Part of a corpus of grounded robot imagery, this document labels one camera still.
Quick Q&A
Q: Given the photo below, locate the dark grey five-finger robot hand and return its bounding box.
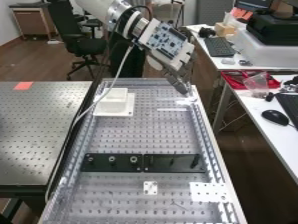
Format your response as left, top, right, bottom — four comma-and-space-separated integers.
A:
136, 18, 197, 97

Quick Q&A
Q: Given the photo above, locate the light wooden chopstick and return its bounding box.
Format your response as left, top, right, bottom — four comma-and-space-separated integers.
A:
156, 107, 191, 112

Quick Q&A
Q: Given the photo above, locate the black round headset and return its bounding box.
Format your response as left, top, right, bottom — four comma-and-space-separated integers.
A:
197, 27, 216, 38

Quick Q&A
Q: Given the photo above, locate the black keyboard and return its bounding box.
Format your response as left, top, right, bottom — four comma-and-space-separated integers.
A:
274, 92, 298, 130
203, 36, 237, 58

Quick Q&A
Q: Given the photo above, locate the small cardboard box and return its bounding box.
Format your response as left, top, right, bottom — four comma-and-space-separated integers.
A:
214, 22, 237, 37

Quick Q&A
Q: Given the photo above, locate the white desk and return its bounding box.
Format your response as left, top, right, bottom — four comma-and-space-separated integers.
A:
185, 23, 298, 73
224, 73, 298, 188

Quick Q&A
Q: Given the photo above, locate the red tray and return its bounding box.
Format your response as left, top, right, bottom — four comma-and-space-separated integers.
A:
220, 69, 282, 91

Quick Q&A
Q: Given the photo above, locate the black office chair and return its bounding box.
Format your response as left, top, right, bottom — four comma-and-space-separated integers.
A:
47, 0, 109, 81

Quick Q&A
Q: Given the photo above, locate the small white box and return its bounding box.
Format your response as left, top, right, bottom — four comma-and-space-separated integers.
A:
93, 87, 136, 118

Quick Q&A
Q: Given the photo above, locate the clear plastic cup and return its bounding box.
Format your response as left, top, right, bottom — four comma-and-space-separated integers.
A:
242, 71, 272, 98

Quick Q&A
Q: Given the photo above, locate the black box device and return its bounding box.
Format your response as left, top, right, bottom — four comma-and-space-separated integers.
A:
246, 12, 298, 47

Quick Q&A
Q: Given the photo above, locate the clear box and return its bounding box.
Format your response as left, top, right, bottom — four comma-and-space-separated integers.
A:
39, 78, 249, 224

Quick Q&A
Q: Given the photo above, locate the wooden cabinet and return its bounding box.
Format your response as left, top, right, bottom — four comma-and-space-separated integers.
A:
8, 2, 54, 38

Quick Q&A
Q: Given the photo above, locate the black computer mouse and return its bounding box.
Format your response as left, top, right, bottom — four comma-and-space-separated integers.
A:
261, 109, 292, 127

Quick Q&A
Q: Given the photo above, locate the red tape patch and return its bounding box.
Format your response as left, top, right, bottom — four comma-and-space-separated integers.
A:
12, 81, 35, 92

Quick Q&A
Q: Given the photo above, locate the thin stick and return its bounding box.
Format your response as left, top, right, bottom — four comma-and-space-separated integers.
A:
192, 153, 201, 169

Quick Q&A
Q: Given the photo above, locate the black plate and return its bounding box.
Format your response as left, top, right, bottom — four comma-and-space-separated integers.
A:
80, 152, 208, 174

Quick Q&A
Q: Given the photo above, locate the black perforated table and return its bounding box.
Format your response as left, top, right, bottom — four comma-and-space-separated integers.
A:
0, 80, 97, 198

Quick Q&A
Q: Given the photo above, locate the white perforated plate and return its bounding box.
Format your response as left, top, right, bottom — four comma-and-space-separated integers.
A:
189, 181, 222, 204

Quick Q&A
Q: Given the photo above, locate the white cable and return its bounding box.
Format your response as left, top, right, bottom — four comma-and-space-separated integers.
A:
46, 45, 136, 203

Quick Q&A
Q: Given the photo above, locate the small white square bracket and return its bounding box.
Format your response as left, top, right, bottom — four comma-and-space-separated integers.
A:
143, 180, 160, 196

